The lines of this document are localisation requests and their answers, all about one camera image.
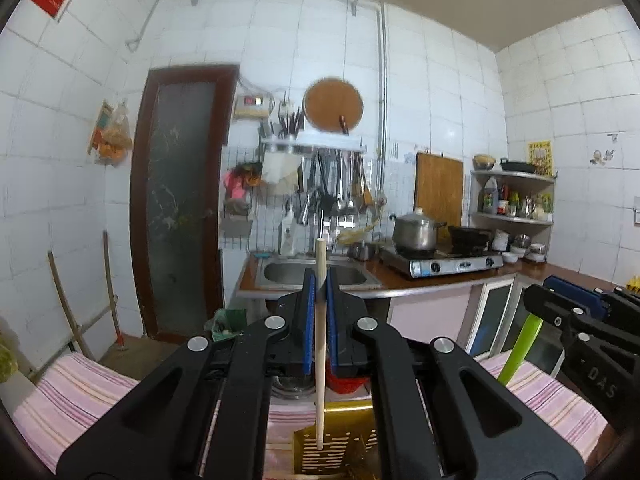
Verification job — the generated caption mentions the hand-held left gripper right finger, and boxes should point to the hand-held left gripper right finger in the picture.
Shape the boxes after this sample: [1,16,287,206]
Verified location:
[326,272,587,480]

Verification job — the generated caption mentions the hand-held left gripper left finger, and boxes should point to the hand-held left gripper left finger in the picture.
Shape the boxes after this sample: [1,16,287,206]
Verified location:
[56,266,318,480]

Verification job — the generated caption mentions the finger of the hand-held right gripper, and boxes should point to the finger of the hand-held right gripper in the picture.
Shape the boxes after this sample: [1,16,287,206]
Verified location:
[544,275,628,313]
[522,284,581,343]

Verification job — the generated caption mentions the green handled knife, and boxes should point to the green handled knife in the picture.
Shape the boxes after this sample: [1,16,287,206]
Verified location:
[497,312,544,386]

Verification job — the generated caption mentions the thick long wooden chopstick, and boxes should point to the thick long wooden chopstick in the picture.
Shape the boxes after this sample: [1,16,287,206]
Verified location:
[314,238,329,450]

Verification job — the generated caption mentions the yellow slotted utensil holder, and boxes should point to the yellow slotted utensil holder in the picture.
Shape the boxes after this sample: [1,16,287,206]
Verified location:
[291,400,379,476]

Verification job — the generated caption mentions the row of hanging steel utensils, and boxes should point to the row of hanging steel utensils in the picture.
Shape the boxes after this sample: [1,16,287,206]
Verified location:
[302,150,388,216]

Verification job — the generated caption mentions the steel kitchen sink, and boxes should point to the steel kitchen sink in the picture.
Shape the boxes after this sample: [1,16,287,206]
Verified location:
[257,255,383,293]

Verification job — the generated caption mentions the red plastic basin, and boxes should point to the red plastic basin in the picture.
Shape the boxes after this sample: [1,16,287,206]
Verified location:
[327,375,368,395]

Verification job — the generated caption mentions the steel basin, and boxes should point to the steel basin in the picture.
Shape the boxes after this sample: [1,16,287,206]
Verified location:
[271,375,317,401]

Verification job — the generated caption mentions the steel cup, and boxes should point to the steel cup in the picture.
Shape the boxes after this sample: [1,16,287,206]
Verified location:
[350,241,381,261]

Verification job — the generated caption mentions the green plastic bag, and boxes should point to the green plastic bag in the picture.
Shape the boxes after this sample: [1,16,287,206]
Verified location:
[212,307,248,343]

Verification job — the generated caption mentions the white dish soap bottle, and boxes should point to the white dish soap bottle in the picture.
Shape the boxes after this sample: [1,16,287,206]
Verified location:
[280,207,297,257]

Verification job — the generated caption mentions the grey corner shelf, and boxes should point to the grey corner shelf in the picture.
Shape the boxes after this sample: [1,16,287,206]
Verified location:
[469,167,557,226]

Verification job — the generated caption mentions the yellow plastic strainer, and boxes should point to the yellow plastic strainer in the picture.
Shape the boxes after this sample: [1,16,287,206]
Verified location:
[336,224,378,247]

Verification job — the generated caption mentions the brown kitchen counter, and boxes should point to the brown kitchen counter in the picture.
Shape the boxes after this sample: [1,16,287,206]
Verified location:
[235,254,626,302]

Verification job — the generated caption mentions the black wok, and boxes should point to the black wok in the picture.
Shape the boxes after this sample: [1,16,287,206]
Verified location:
[446,225,493,256]

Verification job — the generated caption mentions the steel gas stove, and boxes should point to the steel gas stove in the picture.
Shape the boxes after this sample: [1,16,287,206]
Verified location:
[378,245,504,279]

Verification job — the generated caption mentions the steel faucet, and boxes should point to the steel faucet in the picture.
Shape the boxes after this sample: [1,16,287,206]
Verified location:
[299,187,326,227]

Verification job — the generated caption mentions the clear oil bottle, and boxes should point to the clear oil bottle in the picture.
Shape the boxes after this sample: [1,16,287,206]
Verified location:
[482,176,501,213]

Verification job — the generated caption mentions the steel pot with lid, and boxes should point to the steel pot with lid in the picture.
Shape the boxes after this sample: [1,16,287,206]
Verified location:
[391,207,447,252]

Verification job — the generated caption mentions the white hanging bag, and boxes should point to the white hanging bag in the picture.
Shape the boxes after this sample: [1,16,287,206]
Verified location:
[261,152,303,196]

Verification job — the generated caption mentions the pink hanging cloth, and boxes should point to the pink hanging cloth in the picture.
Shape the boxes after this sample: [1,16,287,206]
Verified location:
[223,161,263,201]

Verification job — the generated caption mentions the rectangular wooden cutting board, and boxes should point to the rectangular wooden cutting board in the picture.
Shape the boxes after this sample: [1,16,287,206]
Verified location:
[414,151,465,228]

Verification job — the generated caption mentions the dark wooden glass door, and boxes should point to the dark wooden glass door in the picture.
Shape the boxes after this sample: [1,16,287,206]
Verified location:
[129,64,240,345]

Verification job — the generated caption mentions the bunch of dark chopsticks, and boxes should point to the bunch of dark chopsticks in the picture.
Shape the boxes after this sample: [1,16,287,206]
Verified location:
[270,107,306,138]

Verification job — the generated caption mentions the leaning wooden stick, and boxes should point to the leaning wooden stick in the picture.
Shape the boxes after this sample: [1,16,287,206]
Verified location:
[47,251,96,358]
[102,230,127,352]

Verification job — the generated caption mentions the round wooden cutting board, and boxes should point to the round wooden cutting board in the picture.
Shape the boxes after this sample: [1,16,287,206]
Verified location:
[302,76,364,133]

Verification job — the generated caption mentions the white electric box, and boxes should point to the white electric box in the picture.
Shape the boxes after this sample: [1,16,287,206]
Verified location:
[234,92,273,121]

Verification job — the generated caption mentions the pink striped tablecloth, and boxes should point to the pink striped tablecloth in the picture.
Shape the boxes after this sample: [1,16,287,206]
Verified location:
[12,350,608,480]

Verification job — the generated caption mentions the hanging orange snack bags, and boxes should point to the hanging orange snack bags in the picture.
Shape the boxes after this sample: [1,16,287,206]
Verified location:
[89,100,133,166]

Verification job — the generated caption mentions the yellow plastic bag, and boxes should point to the yellow plastic bag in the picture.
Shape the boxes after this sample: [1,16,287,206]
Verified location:
[0,332,17,385]

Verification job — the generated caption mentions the metal wall basket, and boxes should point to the metal wall basket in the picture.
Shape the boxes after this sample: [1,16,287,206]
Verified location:
[220,200,253,238]

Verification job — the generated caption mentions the black pan with handles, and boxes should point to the black pan with handles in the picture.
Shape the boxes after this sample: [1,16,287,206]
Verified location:
[500,157,537,175]

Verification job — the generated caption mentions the yellow wall poster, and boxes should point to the yellow wall poster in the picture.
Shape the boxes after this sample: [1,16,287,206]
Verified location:
[527,140,553,177]

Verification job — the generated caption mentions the white wall rack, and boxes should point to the white wall rack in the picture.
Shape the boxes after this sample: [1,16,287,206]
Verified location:
[260,130,368,155]

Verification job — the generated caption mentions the white wall pipe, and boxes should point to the white wall pipe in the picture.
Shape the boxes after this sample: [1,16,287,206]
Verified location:
[377,2,391,196]

